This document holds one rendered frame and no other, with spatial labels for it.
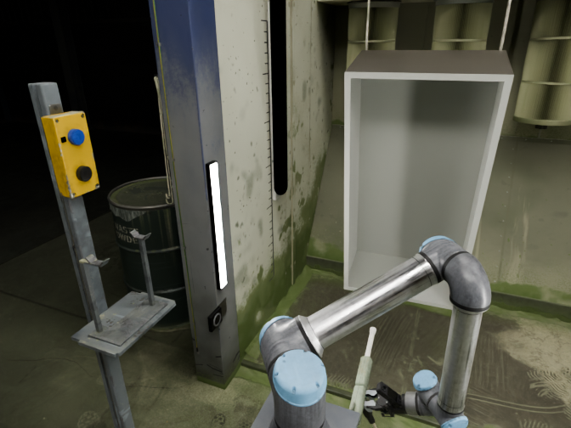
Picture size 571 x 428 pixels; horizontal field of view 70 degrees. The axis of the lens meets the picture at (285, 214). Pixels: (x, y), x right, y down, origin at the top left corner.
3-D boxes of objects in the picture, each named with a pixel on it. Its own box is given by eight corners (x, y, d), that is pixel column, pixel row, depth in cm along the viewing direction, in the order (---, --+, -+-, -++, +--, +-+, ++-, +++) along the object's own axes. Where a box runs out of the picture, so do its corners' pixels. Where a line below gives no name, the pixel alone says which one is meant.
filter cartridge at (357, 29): (381, 119, 323) (391, 2, 288) (398, 129, 290) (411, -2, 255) (336, 121, 319) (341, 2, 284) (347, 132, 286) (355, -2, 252)
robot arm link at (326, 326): (257, 365, 121) (472, 242, 123) (248, 329, 137) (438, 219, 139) (279, 395, 128) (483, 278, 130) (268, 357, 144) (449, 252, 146)
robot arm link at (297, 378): (280, 441, 111) (279, 394, 104) (268, 393, 126) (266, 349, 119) (332, 429, 115) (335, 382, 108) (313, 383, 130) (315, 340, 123)
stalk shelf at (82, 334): (132, 293, 171) (132, 290, 170) (176, 305, 163) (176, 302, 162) (70, 340, 145) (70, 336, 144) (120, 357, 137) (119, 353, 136)
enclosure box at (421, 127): (356, 250, 254) (361, 49, 187) (459, 267, 235) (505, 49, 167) (343, 289, 228) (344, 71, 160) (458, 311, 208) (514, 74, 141)
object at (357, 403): (372, 448, 172) (356, 415, 162) (361, 447, 174) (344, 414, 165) (388, 354, 209) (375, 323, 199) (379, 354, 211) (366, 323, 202)
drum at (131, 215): (115, 306, 290) (89, 191, 255) (183, 274, 330) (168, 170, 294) (160, 344, 254) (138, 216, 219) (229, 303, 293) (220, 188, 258)
